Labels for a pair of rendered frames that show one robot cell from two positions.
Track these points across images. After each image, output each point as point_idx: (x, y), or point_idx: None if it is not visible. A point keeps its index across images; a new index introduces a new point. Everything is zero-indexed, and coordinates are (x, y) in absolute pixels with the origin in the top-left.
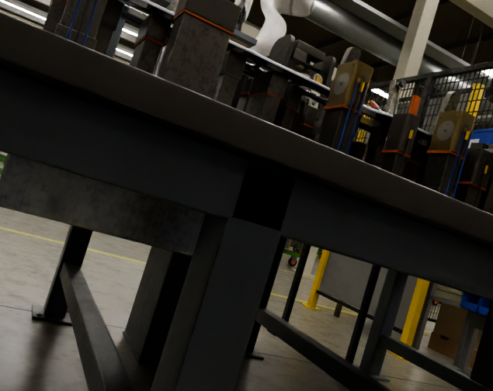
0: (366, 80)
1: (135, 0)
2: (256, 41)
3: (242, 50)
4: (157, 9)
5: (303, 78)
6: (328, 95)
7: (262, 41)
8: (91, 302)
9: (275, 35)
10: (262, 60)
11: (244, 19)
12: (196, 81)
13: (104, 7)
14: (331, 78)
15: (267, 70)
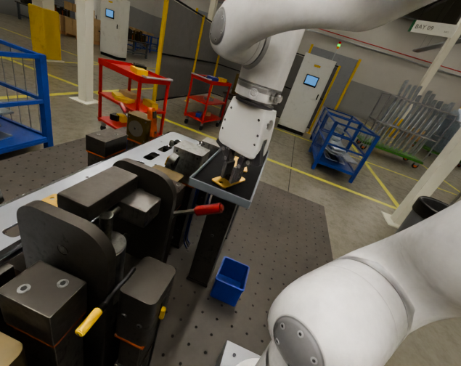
0: None
1: (157, 144)
2: (189, 179)
3: (105, 166)
4: (148, 147)
5: (46, 192)
6: (9, 222)
7: (410, 232)
8: None
9: (455, 219)
10: (91, 173)
11: (237, 152)
12: None
13: (127, 147)
14: (22, 246)
15: None
